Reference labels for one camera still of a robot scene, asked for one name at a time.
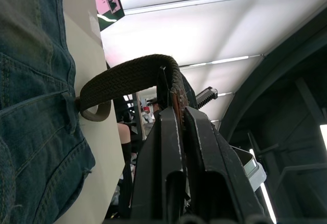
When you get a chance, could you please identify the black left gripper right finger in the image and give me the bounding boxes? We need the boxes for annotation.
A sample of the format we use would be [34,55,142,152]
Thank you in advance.
[183,106,264,219]

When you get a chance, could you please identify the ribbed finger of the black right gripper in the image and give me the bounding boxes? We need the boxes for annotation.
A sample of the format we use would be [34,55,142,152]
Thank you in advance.
[196,86,219,111]

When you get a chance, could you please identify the smooth finger of the black right gripper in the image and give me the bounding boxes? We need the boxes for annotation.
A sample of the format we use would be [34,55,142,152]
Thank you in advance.
[156,65,172,109]

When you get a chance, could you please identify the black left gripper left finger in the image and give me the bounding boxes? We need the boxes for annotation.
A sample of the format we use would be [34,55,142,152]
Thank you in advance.
[129,106,189,219]

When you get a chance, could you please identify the dark brown braided belt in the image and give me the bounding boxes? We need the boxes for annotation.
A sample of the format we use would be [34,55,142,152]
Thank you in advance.
[74,54,190,122]

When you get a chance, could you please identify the blue denim shorts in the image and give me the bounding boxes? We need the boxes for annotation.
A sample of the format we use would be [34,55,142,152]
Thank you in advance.
[0,0,97,224]

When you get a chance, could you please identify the person with red cap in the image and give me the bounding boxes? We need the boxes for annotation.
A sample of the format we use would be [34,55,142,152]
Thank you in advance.
[141,105,157,124]

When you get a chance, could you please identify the person's bare leg, black sock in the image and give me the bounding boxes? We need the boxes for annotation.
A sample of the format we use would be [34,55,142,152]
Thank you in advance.
[118,122,134,164]

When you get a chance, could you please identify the long ceiling light strip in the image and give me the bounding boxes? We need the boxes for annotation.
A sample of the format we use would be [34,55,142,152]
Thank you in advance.
[189,55,265,68]
[249,148,278,223]

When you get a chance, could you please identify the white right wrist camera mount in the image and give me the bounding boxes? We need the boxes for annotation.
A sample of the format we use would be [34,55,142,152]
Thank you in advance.
[229,146,268,192]

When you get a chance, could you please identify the dark green arched frame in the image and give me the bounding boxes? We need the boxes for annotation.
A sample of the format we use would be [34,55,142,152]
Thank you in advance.
[219,22,327,224]

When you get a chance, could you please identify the pink wall poster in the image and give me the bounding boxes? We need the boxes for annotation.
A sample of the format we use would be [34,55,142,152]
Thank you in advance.
[92,0,125,22]

